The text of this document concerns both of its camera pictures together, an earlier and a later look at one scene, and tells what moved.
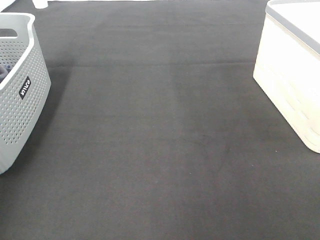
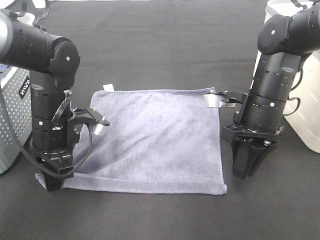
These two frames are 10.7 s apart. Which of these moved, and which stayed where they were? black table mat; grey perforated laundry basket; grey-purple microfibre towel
Moved: grey-purple microfibre towel
Stayed: black table mat; grey perforated laundry basket
